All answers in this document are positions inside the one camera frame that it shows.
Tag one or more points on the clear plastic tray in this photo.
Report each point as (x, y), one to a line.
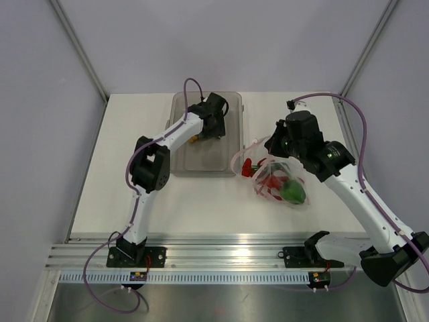
(212, 157)

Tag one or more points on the clear zip top bag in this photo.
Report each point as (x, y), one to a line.
(256, 151)

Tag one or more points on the green toy bell pepper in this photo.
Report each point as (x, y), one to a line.
(293, 192)

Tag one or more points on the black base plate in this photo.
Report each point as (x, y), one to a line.
(299, 257)
(152, 257)

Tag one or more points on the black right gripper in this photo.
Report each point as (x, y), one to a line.
(273, 143)

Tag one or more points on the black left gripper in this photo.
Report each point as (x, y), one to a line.
(219, 130)

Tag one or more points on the left aluminium frame post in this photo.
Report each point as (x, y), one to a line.
(68, 28)

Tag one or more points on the aluminium mounting rail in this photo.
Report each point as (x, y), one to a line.
(212, 252)

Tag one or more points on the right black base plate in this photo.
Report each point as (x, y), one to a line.
(299, 257)

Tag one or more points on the aluminium frame post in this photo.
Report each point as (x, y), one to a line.
(374, 38)
(68, 28)

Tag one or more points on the white slotted cable duct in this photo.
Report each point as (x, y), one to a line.
(157, 277)

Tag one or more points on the red toy lobster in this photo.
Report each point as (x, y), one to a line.
(267, 186)

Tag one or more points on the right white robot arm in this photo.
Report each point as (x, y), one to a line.
(393, 247)

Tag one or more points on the yellow toy grape bunch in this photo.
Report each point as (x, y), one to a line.
(199, 138)

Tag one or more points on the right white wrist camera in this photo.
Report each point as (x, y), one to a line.
(292, 105)

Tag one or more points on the green toy scallion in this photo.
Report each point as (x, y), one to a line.
(271, 168)

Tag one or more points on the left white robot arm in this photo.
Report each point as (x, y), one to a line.
(148, 172)

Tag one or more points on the right aluminium frame post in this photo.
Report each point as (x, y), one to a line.
(374, 38)

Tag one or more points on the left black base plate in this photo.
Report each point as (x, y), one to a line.
(152, 257)

